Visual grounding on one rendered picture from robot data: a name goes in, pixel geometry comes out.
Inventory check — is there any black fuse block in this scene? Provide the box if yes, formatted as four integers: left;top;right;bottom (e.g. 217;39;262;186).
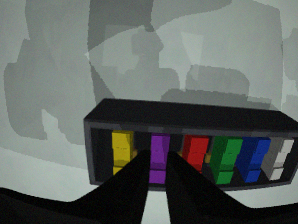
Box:
84;99;298;192

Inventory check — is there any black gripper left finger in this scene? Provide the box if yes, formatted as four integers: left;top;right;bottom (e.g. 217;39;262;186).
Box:
0;149;152;224

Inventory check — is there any red fuse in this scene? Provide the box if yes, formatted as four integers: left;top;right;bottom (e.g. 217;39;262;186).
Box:
182;135;209;173

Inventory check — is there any yellow fuse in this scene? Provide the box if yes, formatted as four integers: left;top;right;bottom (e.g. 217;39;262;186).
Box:
112;129;134;176

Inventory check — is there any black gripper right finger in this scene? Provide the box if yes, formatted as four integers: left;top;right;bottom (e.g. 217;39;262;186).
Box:
165;151;298;224

